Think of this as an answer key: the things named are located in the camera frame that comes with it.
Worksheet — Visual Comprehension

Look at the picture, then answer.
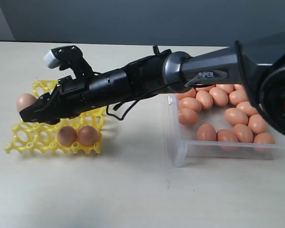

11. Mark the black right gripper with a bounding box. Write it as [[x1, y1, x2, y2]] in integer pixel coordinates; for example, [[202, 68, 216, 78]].
[[19, 76, 95, 124]]

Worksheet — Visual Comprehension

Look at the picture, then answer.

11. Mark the brown egg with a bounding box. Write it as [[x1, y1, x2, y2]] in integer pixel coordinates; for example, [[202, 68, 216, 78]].
[[248, 114, 267, 134], [216, 84, 234, 94], [216, 129, 238, 152], [209, 87, 229, 106], [176, 88, 197, 100], [225, 108, 248, 126], [178, 108, 199, 126], [16, 93, 37, 112], [78, 126, 100, 146], [197, 123, 216, 142], [195, 85, 214, 92], [236, 101, 258, 116], [232, 123, 254, 143], [233, 84, 244, 90], [196, 91, 213, 110], [57, 126, 77, 147], [229, 90, 248, 105], [178, 97, 202, 112], [253, 133, 275, 153]]

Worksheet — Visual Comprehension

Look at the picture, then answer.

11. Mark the yellow plastic egg tray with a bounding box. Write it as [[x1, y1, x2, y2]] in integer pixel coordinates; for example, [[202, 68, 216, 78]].
[[3, 80, 108, 155]]

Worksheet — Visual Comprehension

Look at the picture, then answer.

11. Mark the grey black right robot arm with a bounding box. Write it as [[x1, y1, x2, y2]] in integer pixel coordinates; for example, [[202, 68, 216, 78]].
[[20, 40, 285, 136]]

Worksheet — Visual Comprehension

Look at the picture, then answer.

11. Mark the clear plastic bin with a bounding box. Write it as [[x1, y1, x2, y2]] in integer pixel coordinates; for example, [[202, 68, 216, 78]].
[[164, 94, 285, 167]]

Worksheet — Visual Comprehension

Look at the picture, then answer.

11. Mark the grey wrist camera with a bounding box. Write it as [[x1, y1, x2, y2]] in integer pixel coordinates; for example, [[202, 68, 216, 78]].
[[43, 45, 95, 78]]

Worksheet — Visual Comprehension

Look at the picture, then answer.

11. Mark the black cable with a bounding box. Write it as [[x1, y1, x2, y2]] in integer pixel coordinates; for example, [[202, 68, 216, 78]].
[[106, 78, 205, 121]]

